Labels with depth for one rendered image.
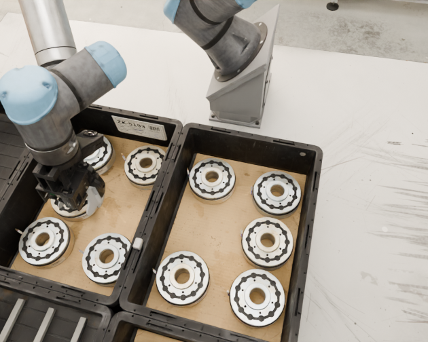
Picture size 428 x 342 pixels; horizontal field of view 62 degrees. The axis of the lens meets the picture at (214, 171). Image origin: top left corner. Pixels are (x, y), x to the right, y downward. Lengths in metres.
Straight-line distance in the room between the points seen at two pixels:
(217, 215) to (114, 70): 0.37
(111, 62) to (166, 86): 0.59
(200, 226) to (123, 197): 0.19
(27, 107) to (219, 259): 0.45
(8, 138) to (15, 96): 0.51
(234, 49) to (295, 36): 1.53
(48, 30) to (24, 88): 0.21
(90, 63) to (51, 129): 0.12
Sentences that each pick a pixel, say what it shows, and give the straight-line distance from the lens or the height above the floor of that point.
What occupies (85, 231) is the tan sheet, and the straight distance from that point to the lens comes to 0.83.
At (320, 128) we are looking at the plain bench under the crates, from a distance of 1.08.
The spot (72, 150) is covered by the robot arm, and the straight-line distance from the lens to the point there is 0.63.
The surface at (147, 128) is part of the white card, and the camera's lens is 0.84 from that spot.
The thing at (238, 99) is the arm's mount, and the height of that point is 0.81.
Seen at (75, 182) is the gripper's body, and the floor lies 0.99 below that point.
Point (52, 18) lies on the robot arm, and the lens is 0.74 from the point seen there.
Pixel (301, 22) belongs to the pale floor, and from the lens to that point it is 2.55.
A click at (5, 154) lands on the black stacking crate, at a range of 1.02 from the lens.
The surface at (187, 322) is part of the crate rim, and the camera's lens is 0.63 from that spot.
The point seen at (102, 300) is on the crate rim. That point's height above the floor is 0.93.
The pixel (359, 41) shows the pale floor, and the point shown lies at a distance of 2.48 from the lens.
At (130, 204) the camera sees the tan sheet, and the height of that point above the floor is 0.83.
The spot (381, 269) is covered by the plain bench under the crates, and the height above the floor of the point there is 0.70.
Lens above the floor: 1.55
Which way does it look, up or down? 61 degrees down
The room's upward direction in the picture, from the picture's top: 5 degrees counter-clockwise
